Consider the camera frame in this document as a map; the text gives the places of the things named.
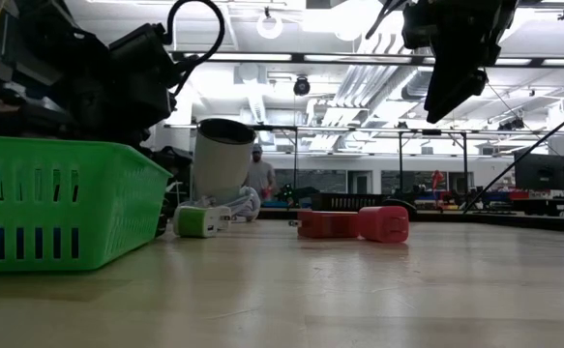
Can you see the black background frame rig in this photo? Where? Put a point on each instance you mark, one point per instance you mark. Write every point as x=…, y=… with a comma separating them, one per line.
x=400, y=169

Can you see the black plastic basket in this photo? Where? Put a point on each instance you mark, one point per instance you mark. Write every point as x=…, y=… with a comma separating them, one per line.
x=344, y=202

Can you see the black aluminium table frame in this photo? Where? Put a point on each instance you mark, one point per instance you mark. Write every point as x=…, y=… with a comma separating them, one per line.
x=528, y=221

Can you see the black ceiling spotlight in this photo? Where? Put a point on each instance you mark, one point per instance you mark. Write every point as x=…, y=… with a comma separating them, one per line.
x=302, y=87

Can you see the pink charger cube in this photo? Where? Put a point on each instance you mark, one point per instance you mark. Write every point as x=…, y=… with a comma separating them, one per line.
x=383, y=224

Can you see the white cylindrical device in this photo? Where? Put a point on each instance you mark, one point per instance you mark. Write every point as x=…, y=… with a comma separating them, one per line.
x=218, y=164

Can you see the black computer monitor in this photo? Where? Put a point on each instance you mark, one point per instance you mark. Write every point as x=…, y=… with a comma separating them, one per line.
x=540, y=171

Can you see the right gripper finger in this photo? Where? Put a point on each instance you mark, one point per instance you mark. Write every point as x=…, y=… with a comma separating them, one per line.
x=455, y=82

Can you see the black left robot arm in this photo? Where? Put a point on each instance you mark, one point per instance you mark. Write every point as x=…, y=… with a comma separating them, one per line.
x=44, y=72

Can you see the black wall screen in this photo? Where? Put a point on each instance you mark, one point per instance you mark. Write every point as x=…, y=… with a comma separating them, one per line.
x=175, y=169

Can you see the green white charger cube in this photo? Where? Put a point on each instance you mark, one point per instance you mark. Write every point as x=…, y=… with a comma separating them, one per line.
x=189, y=222

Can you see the red charger block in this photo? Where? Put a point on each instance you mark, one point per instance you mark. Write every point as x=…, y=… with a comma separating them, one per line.
x=327, y=224

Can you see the person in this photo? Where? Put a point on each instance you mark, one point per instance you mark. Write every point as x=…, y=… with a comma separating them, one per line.
x=261, y=176

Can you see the green plastic basket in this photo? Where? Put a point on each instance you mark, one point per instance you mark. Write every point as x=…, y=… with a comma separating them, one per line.
x=20, y=152

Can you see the long ceiling light strip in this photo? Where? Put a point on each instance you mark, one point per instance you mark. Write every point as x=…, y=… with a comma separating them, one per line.
x=247, y=56

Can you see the cluttered background desk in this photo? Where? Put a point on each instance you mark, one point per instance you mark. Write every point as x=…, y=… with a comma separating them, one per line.
x=538, y=207

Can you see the silver ventilation duct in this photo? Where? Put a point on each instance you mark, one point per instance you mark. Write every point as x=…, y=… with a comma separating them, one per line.
x=359, y=89

